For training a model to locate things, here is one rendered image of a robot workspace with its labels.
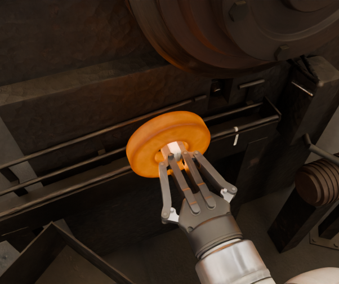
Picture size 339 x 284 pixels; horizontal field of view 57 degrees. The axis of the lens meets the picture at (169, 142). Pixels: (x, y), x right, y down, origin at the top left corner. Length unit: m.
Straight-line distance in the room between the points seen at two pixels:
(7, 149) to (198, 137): 1.38
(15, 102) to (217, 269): 0.46
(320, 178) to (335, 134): 0.93
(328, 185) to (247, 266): 0.59
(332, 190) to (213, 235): 0.60
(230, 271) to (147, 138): 0.23
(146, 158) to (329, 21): 0.36
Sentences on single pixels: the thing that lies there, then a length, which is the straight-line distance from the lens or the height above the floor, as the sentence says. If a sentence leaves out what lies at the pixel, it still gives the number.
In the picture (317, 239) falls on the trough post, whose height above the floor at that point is 0.01.
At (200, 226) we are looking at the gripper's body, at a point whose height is 0.87.
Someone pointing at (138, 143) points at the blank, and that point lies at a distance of 0.51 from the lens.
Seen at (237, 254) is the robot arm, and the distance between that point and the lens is 0.43.
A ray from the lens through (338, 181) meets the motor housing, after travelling 1.00.
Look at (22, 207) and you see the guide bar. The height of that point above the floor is 0.67.
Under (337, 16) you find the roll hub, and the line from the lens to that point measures 0.55.
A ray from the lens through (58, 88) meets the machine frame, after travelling 0.64.
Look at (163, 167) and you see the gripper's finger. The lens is 0.51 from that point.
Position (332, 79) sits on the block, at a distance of 0.83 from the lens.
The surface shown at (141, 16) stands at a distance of 0.47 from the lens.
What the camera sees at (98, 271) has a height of 0.61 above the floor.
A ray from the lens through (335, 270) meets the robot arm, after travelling 0.58.
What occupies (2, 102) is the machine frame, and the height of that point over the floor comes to 0.87.
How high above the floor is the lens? 1.28
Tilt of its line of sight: 51 degrees down
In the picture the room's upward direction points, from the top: straight up
